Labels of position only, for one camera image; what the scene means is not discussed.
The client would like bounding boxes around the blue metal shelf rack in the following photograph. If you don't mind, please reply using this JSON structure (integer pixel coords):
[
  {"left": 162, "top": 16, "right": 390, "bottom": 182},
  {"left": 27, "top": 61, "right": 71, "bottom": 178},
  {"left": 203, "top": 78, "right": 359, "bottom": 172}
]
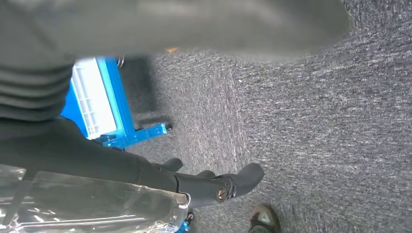
[
  {"left": 95, "top": 56, "right": 173, "bottom": 150},
  {"left": 175, "top": 210, "right": 195, "bottom": 233}
]

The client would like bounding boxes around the white plastic crate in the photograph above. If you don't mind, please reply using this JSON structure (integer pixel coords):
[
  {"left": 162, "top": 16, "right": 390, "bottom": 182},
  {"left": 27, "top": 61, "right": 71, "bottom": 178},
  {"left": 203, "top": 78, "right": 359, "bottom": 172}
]
[{"left": 70, "top": 58, "right": 118, "bottom": 140}]

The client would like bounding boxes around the person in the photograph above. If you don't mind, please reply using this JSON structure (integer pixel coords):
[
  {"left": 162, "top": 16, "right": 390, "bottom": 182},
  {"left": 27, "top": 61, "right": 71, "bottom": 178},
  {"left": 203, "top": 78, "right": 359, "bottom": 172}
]
[{"left": 248, "top": 205, "right": 281, "bottom": 233}]

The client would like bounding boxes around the blue plastic crate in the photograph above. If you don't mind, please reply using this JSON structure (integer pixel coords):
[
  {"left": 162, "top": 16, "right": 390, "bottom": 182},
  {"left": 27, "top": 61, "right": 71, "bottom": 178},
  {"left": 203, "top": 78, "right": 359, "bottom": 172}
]
[{"left": 60, "top": 85, "right": 88, "bottom": 137}]

